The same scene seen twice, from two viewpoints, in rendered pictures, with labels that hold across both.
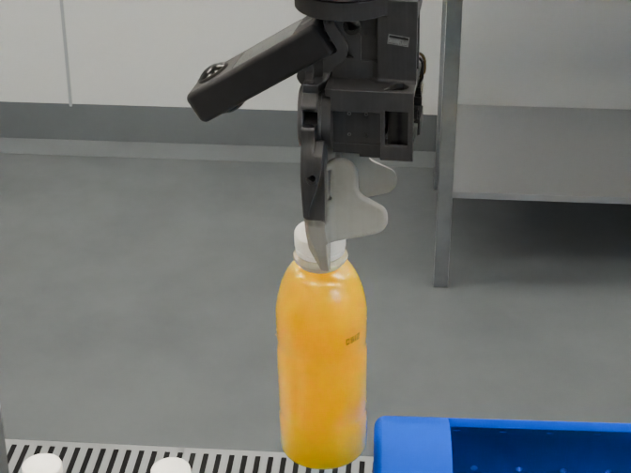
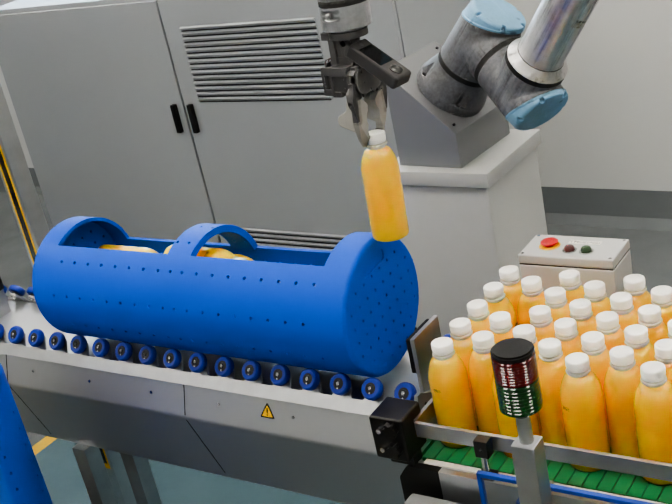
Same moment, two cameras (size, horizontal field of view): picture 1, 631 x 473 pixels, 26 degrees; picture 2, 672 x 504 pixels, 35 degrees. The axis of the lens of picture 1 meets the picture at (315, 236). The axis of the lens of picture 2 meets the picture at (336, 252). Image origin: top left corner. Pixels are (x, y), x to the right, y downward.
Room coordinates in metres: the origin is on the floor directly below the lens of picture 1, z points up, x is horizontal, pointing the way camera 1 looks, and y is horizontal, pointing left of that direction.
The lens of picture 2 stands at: (2.54, 0.97, 2.03)
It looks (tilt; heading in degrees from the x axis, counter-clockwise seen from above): 23 degrees down; 214
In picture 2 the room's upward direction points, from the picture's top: 13 degrees counter-clockwise
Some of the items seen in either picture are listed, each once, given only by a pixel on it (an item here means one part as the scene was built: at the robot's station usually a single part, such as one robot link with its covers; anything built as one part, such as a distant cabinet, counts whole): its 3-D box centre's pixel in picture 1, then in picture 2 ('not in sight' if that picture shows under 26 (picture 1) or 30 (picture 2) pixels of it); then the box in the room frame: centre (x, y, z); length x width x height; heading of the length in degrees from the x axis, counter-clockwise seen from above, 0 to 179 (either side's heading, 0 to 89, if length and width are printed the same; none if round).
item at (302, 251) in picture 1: (319, 242); (375, 138); (0.91, 0.00, 1.44); 0.04 x 0.04 x 0.02
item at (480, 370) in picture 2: not in sight; (491, 388); (1.03, 0.21, 0.99); 0.07 x 0.07 x 0.19
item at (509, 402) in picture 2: not in sight; (518, 392); (1.31, 0.39, 1.18); 0.06 x 0.06 x 0.05
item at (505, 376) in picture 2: not in sight; (514, 365); (1.31, 0.39, 1.23); 0.06 x 0.06 x 0.04
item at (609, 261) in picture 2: not in sight; (575, 268); (0.65, 0.25, 1.05); 0.20 x 0.10 x 0.10; 87
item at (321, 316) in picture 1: (322, 351); (383, 188); (0.91, -0.01, 1.34); 0.07 x 0.07 x 0.19
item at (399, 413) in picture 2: not in sight; (400, 430); (1.13, 0.06, 0.95); 0.10 x 0.07 x 0.10; 177
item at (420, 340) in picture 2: not in sight; (425, 354); (0.93, 0.03, 0.99); 0.10 x 0.02 x 0.12; 177
